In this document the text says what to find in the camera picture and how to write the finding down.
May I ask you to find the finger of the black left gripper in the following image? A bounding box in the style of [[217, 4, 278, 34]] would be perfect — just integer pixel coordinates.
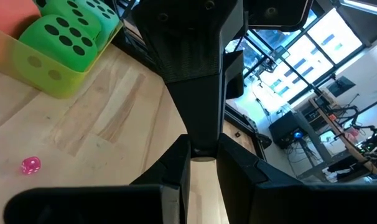
[[222, 51, 244, 100], [133, 0, 244, 158]]

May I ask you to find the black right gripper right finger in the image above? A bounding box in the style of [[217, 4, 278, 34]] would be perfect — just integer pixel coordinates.
[[216, 133, 301, 224]]

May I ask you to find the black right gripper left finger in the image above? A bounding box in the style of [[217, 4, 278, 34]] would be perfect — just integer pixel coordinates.
[[131, 134, 192, 224]]

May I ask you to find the teal foam die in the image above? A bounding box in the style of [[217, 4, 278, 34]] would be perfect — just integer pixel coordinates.
[[76, 0, 121, 51]]

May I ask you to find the green foam die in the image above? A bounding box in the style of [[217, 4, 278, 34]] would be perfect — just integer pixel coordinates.
[[12, 14, 99, 91], [35, 0, 103, 40]]

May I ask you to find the small pink translucent die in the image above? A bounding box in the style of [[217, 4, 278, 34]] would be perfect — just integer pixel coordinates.
[[20, 156, 42, 175]]

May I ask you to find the orange foam die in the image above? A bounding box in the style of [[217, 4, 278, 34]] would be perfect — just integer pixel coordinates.
[[0, 0, 42, 63]]

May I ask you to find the black computer case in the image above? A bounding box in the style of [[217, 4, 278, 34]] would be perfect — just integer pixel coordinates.
[[268, 110, 305, 149]]

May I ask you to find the small black background monitor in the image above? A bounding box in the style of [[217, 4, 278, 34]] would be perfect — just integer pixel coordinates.
[[327, 76, 356, 98]]

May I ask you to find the wooden background workbench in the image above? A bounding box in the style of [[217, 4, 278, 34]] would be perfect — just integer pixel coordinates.
[[308, 96, 377, 175]]

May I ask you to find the yellow translucent plastic bin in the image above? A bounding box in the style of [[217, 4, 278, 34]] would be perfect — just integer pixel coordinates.
[[0, 21, 124, 100]]

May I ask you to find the black metal table frame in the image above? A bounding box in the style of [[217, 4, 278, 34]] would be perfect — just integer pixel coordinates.
[[112, 0, 272, 156]]

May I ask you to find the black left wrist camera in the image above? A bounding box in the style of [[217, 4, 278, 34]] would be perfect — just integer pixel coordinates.
[[246, 0, 312, 32]]

